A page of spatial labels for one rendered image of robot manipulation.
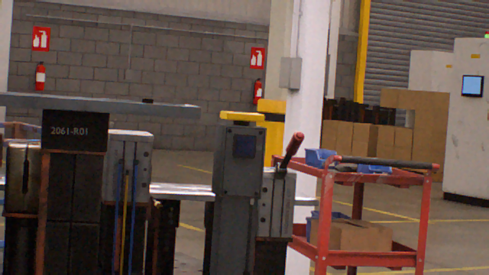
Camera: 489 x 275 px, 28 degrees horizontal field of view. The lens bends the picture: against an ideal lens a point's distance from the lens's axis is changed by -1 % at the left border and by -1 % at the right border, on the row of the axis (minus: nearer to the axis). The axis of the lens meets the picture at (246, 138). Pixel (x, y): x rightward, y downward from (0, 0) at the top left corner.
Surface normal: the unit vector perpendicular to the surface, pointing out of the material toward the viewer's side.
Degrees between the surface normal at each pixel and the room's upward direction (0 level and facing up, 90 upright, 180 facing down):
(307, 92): 90
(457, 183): 90
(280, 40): 90
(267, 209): 90
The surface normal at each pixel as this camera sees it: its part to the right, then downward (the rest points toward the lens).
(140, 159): 0.21, 0.07
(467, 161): -0.85, -0.04
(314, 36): 0.52, 0.08
